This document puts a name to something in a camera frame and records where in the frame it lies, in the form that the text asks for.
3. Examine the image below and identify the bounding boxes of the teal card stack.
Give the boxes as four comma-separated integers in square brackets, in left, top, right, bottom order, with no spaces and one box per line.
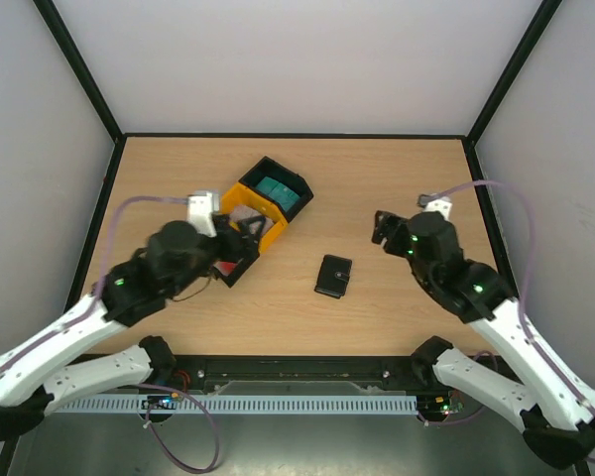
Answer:
[255,177,299,211]

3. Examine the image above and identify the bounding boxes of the black leather card holder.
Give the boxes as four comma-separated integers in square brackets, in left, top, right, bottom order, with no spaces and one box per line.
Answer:
[314,254,352,299]

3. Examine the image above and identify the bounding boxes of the black aluminium frame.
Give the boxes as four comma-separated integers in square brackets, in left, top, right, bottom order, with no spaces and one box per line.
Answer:
[0,0,592,476]

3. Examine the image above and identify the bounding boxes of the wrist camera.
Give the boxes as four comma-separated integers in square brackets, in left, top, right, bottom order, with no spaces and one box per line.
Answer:
[186,190,220,238]
[416,194,452,220]

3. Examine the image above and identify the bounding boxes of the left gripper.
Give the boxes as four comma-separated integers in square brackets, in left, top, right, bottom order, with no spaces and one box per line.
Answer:
[167,213,266,298]

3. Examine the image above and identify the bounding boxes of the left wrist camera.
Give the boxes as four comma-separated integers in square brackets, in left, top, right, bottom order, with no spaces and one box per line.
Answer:
[186,190,220,238]

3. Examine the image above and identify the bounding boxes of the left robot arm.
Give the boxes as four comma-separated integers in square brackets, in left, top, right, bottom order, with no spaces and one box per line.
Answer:
[0,215,266,441]

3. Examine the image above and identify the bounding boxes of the red patterned card stack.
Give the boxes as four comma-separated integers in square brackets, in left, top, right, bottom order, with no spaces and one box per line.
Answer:
[214,262,237,277]

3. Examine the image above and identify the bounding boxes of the yellow card bin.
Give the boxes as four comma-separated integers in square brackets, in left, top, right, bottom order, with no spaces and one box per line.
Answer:
[220,183,289,254]

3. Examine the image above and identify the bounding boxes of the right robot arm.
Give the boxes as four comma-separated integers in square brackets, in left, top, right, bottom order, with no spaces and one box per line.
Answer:
[372,210,595,470]

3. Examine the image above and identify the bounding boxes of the black bin with teal cards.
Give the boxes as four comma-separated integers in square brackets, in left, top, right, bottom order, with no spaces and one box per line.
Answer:
[239,156,313,222]

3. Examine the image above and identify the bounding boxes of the black bin with red cards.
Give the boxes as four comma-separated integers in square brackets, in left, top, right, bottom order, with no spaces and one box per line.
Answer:
[213,252,260,288]

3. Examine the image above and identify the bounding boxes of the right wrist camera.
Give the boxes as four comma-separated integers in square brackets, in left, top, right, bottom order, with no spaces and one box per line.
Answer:
[416,194,452,220]

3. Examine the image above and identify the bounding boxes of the white slotted cable duct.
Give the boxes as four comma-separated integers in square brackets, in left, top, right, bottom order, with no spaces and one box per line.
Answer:
[58,394,417,416]

